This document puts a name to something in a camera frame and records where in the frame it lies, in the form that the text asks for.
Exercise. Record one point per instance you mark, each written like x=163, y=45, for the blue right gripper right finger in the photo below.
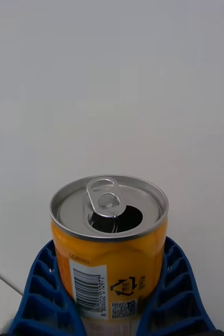
x=177, y=302

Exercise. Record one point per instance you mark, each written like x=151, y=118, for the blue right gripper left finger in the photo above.
x=42, y=302

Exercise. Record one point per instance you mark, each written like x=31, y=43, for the orange drink can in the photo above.
x=109, y=257

